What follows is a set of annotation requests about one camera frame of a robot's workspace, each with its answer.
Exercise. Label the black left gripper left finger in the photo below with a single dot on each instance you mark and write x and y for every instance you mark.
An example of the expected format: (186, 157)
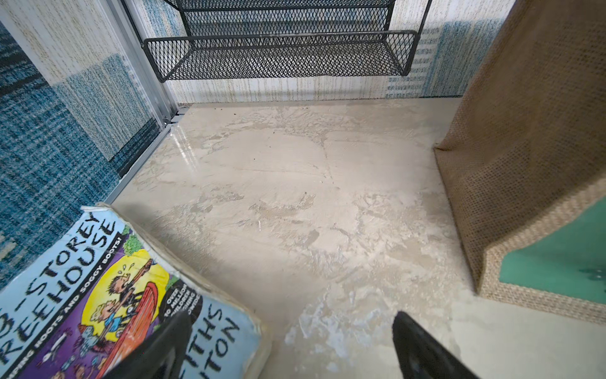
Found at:
(159, 356)

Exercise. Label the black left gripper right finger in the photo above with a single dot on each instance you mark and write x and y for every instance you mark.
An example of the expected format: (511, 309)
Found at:
(420, 355)

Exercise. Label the green canvas Christmas bag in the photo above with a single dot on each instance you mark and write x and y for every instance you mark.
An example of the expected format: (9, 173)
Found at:
(523, 162)

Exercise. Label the colourful children's book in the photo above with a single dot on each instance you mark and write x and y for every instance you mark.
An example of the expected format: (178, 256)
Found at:
(105, 287)

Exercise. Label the black wire shelf rack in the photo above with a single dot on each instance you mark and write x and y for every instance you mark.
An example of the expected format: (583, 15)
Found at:
(226, 40)

